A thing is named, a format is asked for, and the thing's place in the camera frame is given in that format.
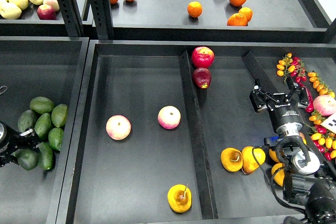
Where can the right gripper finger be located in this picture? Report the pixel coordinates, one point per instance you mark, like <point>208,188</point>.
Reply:
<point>259,97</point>
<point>300,91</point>

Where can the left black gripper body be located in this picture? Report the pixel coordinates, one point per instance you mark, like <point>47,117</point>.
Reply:
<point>9,142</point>

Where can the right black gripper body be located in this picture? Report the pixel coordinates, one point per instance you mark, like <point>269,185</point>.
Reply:
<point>284,113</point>

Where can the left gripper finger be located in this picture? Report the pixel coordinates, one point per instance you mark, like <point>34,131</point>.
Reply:
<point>28,140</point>
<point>6,161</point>

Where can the dark green avocado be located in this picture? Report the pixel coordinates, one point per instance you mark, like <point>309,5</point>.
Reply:
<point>27,159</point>

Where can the yellow pear with stem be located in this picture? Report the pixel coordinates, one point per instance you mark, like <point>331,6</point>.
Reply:
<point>179,198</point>

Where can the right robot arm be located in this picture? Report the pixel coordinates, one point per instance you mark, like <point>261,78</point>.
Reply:
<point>306,187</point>

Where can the yellow pear under arm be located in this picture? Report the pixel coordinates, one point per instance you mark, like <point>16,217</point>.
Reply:
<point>273,156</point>

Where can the yellow pear stem up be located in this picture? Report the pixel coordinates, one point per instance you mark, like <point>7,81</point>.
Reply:
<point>231,159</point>

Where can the pale yellow pear shelf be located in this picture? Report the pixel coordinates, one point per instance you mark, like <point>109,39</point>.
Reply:
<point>10,11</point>

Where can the black tray divider right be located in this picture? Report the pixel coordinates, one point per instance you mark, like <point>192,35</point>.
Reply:
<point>258,73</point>

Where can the black tray divider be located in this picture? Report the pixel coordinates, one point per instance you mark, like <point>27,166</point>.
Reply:
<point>201,164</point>
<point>258,73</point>

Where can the red chili pepper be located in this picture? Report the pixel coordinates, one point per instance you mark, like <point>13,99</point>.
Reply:
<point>310,107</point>

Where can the red cherry tomato cluster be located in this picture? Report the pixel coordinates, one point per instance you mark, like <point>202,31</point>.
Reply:
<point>298,70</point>

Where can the pink apple right bin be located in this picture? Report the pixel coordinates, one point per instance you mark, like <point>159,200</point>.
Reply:
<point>324,104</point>

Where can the orange cherry tomato cluster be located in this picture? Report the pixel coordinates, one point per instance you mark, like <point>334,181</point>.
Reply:
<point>285,66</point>

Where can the white marker tag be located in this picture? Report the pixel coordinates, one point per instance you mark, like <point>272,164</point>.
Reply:
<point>330,123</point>

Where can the mixed cherry tomatoes lower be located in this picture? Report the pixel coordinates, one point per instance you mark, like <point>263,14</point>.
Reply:
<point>323,138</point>

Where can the dark red apple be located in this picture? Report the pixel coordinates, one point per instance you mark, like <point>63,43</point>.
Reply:
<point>202,78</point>

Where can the bright red apple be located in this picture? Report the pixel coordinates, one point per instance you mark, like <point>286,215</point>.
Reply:
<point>202,57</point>

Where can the black left tray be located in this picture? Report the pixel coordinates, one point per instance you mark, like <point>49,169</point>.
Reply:
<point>31,67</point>

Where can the orange front right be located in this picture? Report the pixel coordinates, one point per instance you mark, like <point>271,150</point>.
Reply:
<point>237,19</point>

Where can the orange right small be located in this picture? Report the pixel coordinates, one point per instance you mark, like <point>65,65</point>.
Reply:
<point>247,12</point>

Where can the pink apple left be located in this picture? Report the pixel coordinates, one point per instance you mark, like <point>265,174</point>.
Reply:
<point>118,127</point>

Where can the pink apple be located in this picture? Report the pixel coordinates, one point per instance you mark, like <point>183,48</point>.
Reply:
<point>118,127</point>
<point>169,117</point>

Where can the pink apple centre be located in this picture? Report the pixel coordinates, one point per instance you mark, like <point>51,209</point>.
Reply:
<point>169,117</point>

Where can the orange centre shelf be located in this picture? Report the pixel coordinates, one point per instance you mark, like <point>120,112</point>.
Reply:
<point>194,9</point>

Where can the black tray divider left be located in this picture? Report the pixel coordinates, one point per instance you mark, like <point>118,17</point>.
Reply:
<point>201,164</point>

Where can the red apple on shelf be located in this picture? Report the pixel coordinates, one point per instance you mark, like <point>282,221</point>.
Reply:
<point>46,12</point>

